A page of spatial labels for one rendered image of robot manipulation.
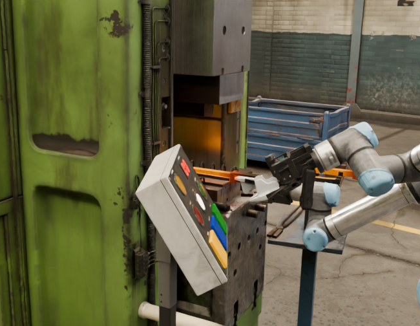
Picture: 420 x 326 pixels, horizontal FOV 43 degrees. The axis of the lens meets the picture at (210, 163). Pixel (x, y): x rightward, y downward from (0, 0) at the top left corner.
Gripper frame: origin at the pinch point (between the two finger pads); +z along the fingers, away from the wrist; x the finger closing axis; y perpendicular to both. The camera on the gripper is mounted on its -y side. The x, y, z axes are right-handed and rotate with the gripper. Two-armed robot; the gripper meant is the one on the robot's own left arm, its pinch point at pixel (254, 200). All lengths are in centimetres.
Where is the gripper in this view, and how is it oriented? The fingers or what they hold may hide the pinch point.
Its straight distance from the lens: 144.4
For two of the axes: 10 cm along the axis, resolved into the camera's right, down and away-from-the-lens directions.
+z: -8.8, 4.6, 1.4
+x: -0.3, 2.3, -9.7
